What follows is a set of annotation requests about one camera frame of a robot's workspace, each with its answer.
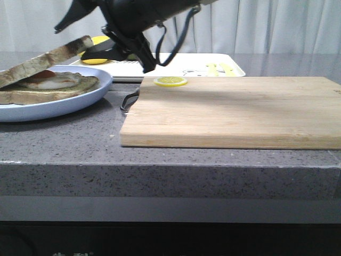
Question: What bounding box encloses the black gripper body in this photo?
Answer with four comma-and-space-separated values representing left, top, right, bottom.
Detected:
99, 1, 201, 73

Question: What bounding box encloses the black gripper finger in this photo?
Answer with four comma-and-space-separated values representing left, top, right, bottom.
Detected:
54, 0, 98, 34
80, 39, 133, 61

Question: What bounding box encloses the fried egg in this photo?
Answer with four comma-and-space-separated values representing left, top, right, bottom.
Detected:
18, 70, 82, 90

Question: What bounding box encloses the bread slice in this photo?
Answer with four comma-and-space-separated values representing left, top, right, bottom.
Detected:
1, 76, 100, 105
1, 35, 94, 88

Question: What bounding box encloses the light blue plate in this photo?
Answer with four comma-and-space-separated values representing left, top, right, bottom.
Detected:
1, 65, 113, 122

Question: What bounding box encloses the white rectangular tray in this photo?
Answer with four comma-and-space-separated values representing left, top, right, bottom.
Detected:
72, 53, 246, 83

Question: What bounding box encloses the rear yellow lemon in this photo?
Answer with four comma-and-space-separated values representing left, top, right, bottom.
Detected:
91, 36, 110, 45

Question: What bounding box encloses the yellow lemon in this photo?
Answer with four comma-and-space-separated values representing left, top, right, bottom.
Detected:
91, 36, 110, 45
81, 59, 108, 65

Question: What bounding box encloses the front yellow lemon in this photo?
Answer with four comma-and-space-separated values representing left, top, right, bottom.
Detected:
81, 59, 108, 65

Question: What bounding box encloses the lemon slice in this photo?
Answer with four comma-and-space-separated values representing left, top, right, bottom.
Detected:
153, 76, 188, 87

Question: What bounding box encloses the yellow plastic fork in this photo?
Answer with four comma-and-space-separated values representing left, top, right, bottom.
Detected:
206, 63, 219, 77

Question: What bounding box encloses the yellow plastic knife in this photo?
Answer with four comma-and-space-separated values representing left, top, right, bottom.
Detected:
220, 62, 237, 77

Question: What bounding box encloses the wooden cutting board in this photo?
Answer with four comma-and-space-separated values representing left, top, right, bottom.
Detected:
120, 77, 340, 150

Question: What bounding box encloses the grey curtain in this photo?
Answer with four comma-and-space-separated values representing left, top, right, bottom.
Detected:
1, 1, 340, 54

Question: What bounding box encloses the metal cutting board handle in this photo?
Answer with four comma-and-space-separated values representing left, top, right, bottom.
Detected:
120, 89, 140, 111

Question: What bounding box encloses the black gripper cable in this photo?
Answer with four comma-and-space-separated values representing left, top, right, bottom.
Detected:
155, 7, 201, 67

